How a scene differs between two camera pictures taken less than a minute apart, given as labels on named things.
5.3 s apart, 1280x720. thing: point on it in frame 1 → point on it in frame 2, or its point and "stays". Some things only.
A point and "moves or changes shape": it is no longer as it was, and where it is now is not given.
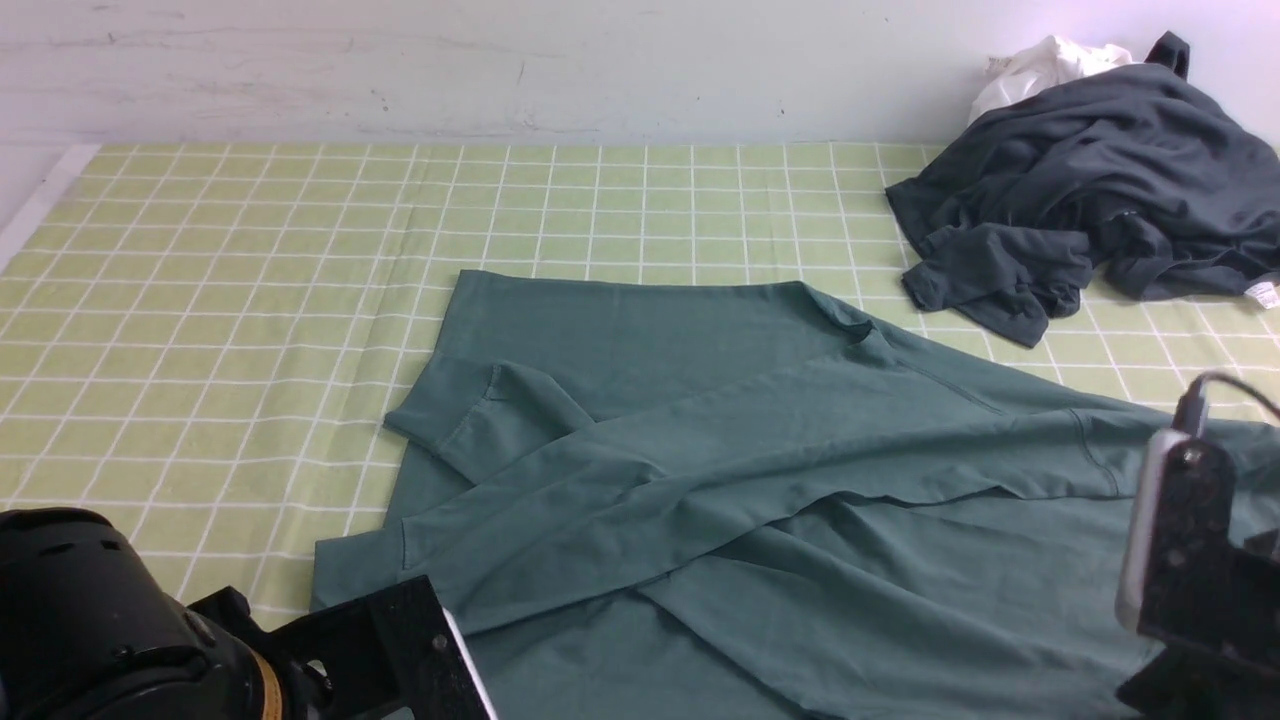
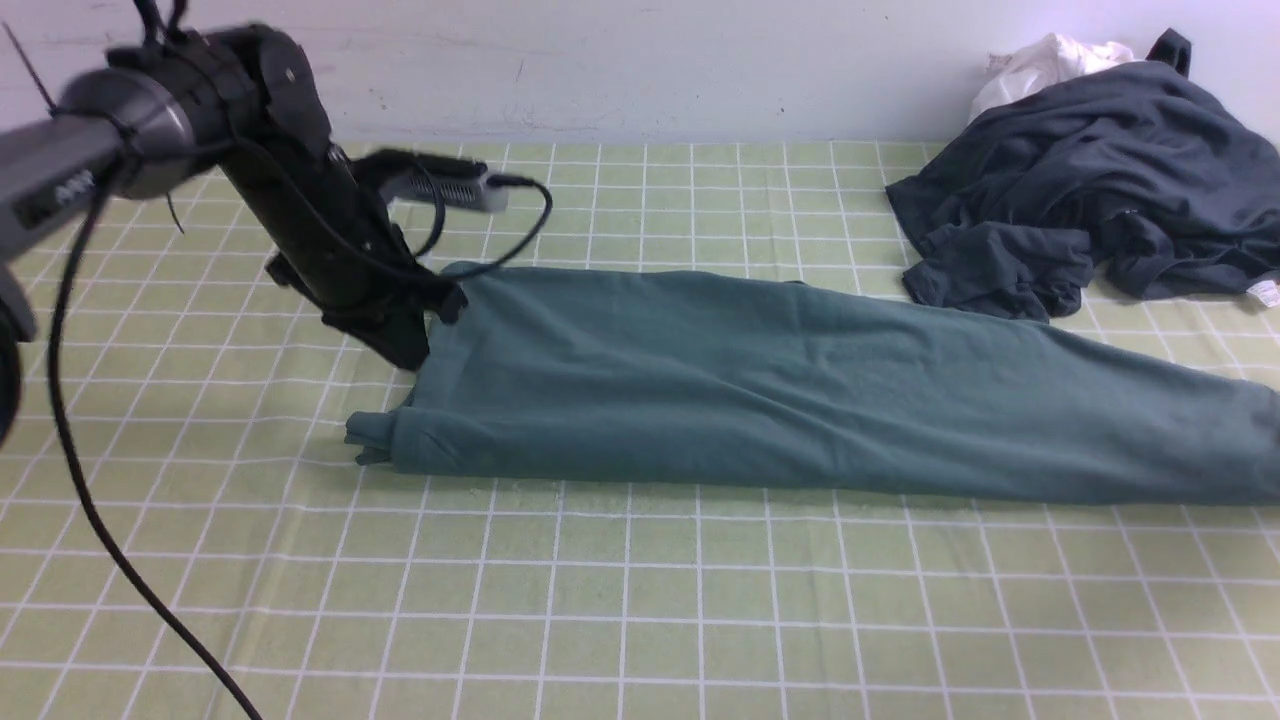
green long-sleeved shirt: [719, 497] moves or changes shape
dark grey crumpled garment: [1134, 171] stays
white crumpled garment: [1046, 64] stays
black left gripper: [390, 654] → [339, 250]
